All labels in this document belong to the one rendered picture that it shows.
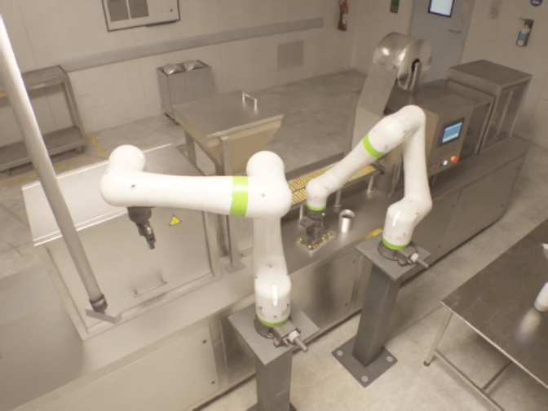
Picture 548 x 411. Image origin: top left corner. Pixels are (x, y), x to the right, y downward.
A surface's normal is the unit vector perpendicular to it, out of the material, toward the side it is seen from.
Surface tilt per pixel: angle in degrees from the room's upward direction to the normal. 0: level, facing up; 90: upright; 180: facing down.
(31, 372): 0
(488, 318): 0
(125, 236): 90
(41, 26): 90
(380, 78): 71
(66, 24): 90
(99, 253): 90
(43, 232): 0
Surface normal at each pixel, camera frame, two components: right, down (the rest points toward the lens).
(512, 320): 0.00, -0.80
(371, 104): -0.78, 0.06
